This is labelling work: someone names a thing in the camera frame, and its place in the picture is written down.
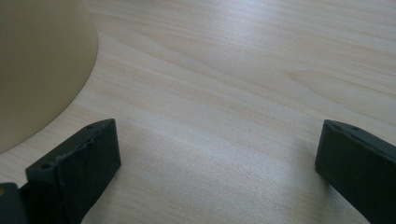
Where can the beige round container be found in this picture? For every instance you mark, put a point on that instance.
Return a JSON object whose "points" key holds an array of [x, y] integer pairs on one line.
{"points": [[40, 68]]}

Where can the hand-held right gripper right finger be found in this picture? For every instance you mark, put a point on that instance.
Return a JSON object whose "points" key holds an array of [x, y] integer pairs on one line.
{"points": [[361, 161]]}

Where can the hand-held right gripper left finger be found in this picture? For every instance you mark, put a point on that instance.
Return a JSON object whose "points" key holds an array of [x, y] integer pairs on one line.
{"points": [[77, 168]]}

